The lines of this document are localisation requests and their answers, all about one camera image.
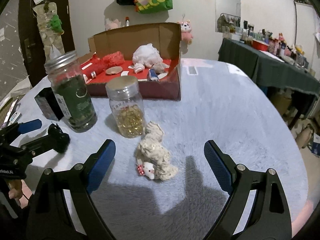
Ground pink fox wall plush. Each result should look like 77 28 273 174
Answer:
177 20 193 45

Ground fluffy white table cover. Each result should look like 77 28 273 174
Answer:
25 62 308 239

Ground dark wooden door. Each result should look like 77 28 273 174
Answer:
18 0 75 87

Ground blue wrapped packet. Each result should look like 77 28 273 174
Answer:
147 69 159 82

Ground red bowl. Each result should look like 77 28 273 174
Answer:
252 39 268 51

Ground white refrigerator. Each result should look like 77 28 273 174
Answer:
294 0 317 68

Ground green cloth side table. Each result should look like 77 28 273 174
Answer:
218 38 319 98

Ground glass jar gold capsules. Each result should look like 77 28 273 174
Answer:
106 76 145 138

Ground white mesh bath pouf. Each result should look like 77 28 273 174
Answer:
132 43 163 68

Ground red knitted hat plush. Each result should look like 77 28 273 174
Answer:
80 53 107 83

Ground tea leaf glass jar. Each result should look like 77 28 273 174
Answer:
44 51 97 132

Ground black beauty cream box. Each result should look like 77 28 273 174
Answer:
34 87 63 121

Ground cream knitted plush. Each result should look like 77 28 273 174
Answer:
135 121 178 181

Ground left hand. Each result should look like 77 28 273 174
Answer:
8 179 23 207

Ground red cardboard box tray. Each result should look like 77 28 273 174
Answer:
79 23 181 101

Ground wall mirror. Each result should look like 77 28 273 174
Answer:
215 0 241 33

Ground pale pink wall plush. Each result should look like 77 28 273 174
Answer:
105 18 121 31

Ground green dinosaur plush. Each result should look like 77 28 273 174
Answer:
50 15 64 35

